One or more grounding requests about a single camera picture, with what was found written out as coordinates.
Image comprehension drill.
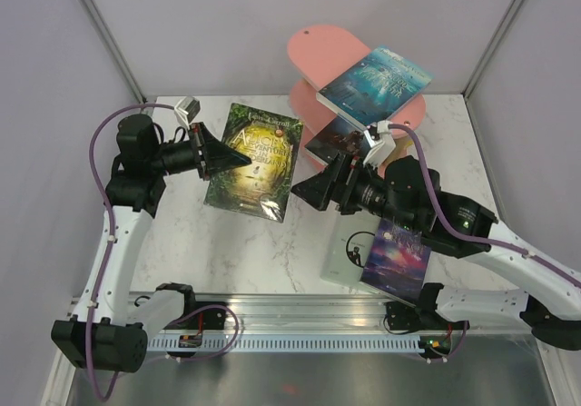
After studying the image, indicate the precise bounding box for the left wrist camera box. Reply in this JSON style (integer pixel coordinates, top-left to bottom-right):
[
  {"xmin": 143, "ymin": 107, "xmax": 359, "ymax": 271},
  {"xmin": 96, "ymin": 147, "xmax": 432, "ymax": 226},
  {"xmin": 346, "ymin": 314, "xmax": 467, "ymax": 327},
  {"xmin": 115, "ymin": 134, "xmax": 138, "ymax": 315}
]
[{"xmin": 173, "ymin": 96, "xmax": 201, "ymax": 129}]

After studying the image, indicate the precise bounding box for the purple Robinson Crusoe book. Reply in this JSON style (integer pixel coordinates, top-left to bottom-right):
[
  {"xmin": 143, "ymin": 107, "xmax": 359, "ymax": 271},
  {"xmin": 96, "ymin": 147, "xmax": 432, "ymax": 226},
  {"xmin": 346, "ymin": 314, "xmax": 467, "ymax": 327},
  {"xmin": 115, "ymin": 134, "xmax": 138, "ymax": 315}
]
[{"xmin": 359, "ymin": 219, "xmax": 431, "ymax": 306}]

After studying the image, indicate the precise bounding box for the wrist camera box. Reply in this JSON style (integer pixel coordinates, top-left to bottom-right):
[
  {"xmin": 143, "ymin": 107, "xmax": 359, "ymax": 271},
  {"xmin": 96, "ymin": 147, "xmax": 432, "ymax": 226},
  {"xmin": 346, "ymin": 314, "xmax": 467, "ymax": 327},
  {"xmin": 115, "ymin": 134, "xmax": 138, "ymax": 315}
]
[
  {"xmin": 363, "ymin": 120, "xmax": 396, "ymax": 168},
  {"xmin": 173, "ymin": 96, "xmax": 201, "ymax": 129}
]

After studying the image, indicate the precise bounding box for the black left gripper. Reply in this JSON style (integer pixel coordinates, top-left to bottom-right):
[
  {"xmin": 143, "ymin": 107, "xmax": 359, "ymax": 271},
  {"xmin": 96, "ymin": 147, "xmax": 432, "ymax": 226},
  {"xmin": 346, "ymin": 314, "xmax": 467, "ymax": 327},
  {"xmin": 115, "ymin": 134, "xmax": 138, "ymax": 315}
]
[{"xmin": 148, "ymin": 121, "xmax": 251, "ymax": 181}]

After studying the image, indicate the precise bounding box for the pale grey Great Gatsby book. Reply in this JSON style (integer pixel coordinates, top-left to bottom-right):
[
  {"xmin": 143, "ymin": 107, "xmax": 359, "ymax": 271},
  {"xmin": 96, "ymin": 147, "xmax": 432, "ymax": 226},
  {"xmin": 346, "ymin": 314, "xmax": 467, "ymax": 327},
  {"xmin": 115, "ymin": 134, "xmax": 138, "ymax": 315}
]
[{"xmin": 320, "ymin": 213, "xmax": 379, "ymax": 291}]

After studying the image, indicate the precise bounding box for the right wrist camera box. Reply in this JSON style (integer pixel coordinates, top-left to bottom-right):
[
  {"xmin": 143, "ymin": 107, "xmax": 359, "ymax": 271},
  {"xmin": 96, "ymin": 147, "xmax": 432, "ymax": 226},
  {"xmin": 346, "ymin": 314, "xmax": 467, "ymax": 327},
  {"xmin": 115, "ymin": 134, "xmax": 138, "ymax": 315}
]
[{"xmin": 363, "ymin": 120, "xmax": 396, "ymax": 168}]

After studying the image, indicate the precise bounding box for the teal underwater cover book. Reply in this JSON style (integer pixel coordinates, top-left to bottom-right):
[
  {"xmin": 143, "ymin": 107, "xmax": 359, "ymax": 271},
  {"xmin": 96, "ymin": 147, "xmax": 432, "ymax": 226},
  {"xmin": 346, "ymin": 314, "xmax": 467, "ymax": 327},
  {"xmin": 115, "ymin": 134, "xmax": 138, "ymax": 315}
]
[{"xmin": 316, "ymin": 45, "xmax": 433, "ymax": 131}]

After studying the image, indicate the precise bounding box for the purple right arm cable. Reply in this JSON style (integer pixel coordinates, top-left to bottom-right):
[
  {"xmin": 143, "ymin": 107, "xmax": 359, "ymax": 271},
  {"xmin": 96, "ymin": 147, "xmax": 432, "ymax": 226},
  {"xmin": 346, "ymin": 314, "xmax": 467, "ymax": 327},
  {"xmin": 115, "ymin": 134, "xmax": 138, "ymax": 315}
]
[{"xmin": 385, "ymin": 122, "xmax": 581, "ymax": 289}]

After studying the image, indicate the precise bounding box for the pink three-tier shelf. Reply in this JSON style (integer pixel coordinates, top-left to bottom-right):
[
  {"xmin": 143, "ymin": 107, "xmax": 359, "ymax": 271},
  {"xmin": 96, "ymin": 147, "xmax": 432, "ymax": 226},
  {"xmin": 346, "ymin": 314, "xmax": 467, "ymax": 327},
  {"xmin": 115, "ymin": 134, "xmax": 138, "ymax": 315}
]
[{"xmin": 287, "ymin": 25, "xmax": 426, "ymax": 173}]

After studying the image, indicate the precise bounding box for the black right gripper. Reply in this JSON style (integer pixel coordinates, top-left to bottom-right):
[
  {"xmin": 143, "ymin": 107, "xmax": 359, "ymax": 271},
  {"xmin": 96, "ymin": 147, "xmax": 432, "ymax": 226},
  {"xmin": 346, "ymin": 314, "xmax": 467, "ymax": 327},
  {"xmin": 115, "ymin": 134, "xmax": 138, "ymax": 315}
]
[{"xmin": 291, "ymin": 148, "xmax": 419, "ymax": 232}]

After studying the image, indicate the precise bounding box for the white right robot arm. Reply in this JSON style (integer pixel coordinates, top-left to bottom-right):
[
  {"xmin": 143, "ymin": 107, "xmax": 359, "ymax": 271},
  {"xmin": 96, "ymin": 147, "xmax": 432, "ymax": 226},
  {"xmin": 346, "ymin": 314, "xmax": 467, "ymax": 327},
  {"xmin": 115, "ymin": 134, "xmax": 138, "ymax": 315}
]
[{"xmin": 291, "ymin": 154, "xmax": 580, "ymax": 352}]

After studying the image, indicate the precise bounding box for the left aluminium frame post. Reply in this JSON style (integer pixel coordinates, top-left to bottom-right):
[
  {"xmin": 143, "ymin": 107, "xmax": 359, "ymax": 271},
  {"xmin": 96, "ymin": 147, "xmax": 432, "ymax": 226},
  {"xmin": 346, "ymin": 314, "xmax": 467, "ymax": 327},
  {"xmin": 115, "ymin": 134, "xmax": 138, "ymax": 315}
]
[{"xmin": 78, "ymin": 0, "xmax": 147, "ymax": 103}]

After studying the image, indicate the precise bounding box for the white slotted cable duct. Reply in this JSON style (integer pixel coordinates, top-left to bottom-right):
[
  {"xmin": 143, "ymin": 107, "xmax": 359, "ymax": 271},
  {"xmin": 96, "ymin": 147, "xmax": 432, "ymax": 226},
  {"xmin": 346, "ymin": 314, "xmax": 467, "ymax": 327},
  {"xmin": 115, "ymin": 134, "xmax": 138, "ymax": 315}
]
[{"xmin": 147, "ymin": 333, "xmax": 424, "ymax": 353}]

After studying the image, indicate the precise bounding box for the green gold fantasy book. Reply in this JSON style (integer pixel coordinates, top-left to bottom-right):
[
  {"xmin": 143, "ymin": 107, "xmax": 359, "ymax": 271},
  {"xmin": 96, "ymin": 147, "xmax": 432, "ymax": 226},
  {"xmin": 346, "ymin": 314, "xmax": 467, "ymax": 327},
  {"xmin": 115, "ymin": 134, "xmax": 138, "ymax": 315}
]
[{"xmin": 204, "ymin": 103, "xmax": 303, "ymax": 223}]

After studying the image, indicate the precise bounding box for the blue Wuthering Heights book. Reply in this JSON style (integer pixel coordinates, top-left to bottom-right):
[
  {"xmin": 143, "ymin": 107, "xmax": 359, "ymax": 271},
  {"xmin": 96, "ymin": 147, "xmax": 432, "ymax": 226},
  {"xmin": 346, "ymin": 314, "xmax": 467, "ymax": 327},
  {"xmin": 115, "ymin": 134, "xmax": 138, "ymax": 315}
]
[{"xmin": 305, "ymin": 116, "xmax": 370, "ymax": 164}]

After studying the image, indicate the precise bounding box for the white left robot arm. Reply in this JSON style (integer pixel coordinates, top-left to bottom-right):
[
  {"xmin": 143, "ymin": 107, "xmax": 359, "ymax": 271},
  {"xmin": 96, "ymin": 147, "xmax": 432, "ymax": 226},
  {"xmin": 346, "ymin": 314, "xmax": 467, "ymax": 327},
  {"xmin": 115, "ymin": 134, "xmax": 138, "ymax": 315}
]
[{"xmin": 51, "ymin": 114, "xmax": 251, "ymax": 373}]

